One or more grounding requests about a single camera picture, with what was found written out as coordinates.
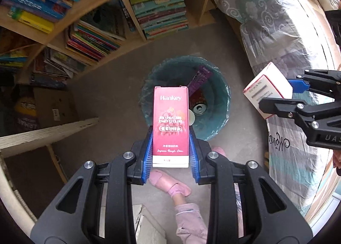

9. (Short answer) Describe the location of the stack of green teal books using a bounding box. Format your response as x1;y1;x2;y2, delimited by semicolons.
128;0;190;40

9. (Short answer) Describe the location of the grey swirl printed blanket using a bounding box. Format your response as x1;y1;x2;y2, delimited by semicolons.
213;0;341;220

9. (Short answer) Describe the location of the stack of dark cover books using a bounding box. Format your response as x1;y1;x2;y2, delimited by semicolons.
77;0;137;40

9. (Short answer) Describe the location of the purple toothbrush package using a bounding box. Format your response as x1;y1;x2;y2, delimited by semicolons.
185;65;214;98

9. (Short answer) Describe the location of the pink and white small box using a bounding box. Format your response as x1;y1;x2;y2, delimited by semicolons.
152;86;190;168

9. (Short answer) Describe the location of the person's leg in pink pants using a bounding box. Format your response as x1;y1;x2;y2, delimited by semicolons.
174;203;209;244

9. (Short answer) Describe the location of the person's pink shoe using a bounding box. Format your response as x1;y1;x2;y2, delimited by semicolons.
149;169;192;198
210;147;227;158

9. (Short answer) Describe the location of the waste bin with teal bag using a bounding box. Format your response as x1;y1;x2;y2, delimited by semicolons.
141;56;232;142

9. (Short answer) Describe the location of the white box with red trim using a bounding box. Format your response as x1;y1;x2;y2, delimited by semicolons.
243;62;293;120

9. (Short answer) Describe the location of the stack of striped spine books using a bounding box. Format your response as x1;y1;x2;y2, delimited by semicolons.
65;20;123;64

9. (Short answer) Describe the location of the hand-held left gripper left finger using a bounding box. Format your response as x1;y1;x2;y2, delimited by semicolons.
30;124;153;244

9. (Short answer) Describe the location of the red drink can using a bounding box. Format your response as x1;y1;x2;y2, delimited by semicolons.
190;95;209;116

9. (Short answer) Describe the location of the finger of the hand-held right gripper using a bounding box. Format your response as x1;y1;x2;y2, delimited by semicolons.
287;69;341;98
258;97;341;138

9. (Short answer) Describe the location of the brown cardboard box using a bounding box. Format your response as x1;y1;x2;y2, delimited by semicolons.
14;84;80;131

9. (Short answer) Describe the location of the white cardboard piece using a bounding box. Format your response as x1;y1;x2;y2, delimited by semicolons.
132;204;168;244

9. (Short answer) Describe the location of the stack of worn magazines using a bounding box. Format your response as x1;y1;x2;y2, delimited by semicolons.
29;47;86;88

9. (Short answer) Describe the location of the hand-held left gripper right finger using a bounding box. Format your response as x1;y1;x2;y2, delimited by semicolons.
189;127;313;244

